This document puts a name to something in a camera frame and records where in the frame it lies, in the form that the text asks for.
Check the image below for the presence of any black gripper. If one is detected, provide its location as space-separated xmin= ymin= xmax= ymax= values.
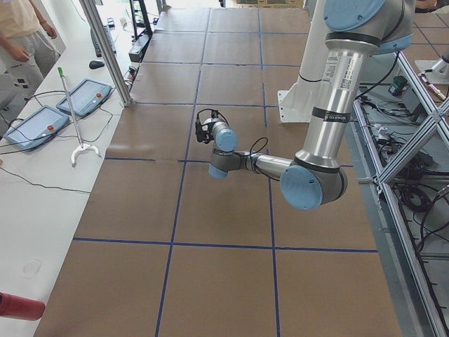
xmin=195 ymin=108 xmax=219 ymax=143

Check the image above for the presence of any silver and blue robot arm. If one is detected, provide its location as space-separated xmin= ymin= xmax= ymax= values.
xmin=196 ymin=1 xmax=415 ymax=210

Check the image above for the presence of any aluminium truss frame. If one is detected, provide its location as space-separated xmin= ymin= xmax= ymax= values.
xmin=351 ymin=53 xmax=448 ymax=336

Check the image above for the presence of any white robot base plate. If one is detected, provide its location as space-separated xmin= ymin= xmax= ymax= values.
xmin=278 ymin=87 xmax=313 ymax=123

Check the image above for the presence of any person in beige clothes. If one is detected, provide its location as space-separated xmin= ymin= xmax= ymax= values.
xmin=1 ymin=0 xmax=60 ymax=100

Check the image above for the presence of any white reacher grabber stick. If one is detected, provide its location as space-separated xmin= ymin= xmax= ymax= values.
xmin=58 ymin=67 xmax=101 ymax=168

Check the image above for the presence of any brown paper table cover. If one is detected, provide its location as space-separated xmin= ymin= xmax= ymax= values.
xmin=34 ymin=6 xmax=449 ymax=337

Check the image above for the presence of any red bottle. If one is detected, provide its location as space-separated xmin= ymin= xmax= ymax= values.
xmin=1 ymin=293 xmax=46 ymax=321

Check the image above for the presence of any blue teach pendant far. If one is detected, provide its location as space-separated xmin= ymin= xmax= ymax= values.
xmin=69 ymin=79 xmax=112 ymax=117

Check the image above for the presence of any black computer mouse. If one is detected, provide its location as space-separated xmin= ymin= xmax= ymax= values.
xmin=88 ymin=60 xmax=105 ymax=70

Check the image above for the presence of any grey aluminium frame post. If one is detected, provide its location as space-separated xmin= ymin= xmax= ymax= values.
xmin=79 ymin=0 xmax=132 ymax=107

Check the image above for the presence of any blue teach pendant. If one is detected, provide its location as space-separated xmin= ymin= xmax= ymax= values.
xmin=4 ymin=105 xmax=69 ymax=150
xmin=69 ymin=79 xmax=112 ymax=117

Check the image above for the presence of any blue teach pendant near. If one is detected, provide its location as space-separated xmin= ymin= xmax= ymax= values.
xmin=4 ymin=105 xmax=69 ymax=150

